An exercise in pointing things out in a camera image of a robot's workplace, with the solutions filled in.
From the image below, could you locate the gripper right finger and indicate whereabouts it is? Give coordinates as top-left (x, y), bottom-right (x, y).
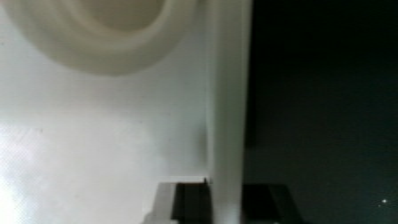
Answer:
top-left (241, 184), bottom-right (304, 224)

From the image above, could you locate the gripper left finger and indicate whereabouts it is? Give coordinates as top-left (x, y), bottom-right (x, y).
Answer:
top-left (151, 182), bottom-right (213, 224)

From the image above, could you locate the white square tabletop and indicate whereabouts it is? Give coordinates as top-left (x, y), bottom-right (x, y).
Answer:
top-left (0, 0), bottom-right (252, 224)

